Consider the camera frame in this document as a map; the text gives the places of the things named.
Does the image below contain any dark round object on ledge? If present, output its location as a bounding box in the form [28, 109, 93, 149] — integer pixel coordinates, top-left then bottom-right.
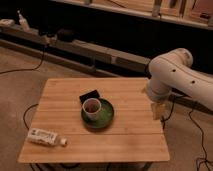
[57, 29, 75, 42]

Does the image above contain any white spray bottle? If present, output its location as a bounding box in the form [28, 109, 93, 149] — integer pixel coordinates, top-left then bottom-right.
[17, 11, 30, 31]

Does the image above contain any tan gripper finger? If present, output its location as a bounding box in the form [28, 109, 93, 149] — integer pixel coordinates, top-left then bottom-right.
[151, 103, 166, 120]
[141, 87, 147, 93]

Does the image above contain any black floor cable left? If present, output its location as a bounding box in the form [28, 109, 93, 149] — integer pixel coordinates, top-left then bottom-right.
[0, 46, 47, 76]

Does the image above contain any black cable under table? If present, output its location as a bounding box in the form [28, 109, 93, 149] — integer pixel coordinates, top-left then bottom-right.
[22, 103, 40, 131]

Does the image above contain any black cable right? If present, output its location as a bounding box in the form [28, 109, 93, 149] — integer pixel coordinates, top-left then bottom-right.
[188, 109, 213, 171]

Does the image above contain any plastic bottle with label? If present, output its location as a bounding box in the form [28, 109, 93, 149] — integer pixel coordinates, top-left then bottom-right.
[27, 128, 67, 146]

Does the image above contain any green plate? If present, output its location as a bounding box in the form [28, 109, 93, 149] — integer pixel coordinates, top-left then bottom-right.
[81, 99, 114, 129]

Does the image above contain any white cup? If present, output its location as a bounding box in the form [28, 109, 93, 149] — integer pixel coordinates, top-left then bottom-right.
[82, 98, 102, 120]

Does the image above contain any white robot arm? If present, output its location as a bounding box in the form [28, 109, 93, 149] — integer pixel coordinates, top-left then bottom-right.
[144, 48, 213, 120]

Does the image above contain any black square object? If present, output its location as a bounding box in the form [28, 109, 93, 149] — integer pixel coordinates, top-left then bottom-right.
[79, 90, 100, 104]

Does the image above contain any wooden table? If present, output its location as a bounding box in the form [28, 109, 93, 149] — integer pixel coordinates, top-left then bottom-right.
[18, 78, 170, 163]

